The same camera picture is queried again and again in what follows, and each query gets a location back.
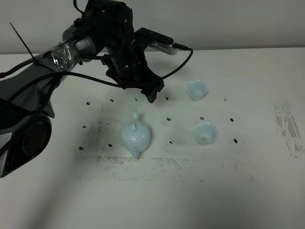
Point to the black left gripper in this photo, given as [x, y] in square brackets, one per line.
[129, 69]

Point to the light blue porcelain teapot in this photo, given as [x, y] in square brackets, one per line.
[135, 135]

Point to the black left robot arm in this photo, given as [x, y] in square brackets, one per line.
[104, 32]

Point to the far light blue teacup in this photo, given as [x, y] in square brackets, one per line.
[196, 90]

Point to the light blue teacup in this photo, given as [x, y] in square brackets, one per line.
[205, 133]
[196, 90]

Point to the near light blue teacup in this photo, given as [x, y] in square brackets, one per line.
[205, 133]

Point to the black zip tie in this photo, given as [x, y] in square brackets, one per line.
[23, 42]

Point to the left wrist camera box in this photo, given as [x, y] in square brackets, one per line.
[158, 41]

